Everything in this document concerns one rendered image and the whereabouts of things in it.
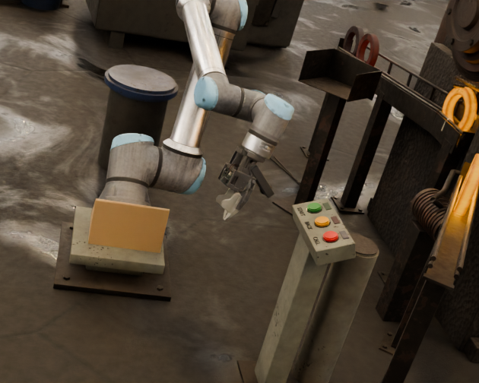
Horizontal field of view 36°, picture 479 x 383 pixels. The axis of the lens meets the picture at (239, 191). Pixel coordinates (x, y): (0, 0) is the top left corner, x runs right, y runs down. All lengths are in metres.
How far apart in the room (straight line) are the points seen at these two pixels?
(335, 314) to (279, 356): 0.21
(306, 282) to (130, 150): 0.85
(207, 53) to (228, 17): 0.38
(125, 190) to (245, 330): 0.63
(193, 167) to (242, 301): 0.51
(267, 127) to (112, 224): 0.75
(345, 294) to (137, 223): 0.77
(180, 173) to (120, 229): 0.30
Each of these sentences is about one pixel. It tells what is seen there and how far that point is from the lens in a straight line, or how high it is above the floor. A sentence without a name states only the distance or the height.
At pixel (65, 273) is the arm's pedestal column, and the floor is 0.02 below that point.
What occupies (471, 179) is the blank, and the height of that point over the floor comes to 0.78.
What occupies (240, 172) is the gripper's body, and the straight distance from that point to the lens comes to 2.07.
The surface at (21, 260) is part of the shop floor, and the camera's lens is 2.69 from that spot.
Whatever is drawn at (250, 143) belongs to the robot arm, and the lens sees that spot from 2.07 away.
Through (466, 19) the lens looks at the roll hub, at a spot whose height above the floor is 1.09.
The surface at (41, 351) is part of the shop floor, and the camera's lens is 2.33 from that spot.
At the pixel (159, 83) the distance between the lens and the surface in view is 3.24.
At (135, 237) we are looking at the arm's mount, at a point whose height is 0.17.
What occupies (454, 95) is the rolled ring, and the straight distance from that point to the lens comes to 2.92.
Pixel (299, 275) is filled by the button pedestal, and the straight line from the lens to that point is 2.10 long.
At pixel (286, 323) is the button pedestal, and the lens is 2.18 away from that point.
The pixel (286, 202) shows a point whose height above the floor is 0.01.
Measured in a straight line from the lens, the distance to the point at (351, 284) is 2.20.
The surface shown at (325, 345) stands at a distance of 2.33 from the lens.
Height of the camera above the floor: 1.54
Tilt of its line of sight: 27 degrees down
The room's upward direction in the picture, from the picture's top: 15 degrees clockwise
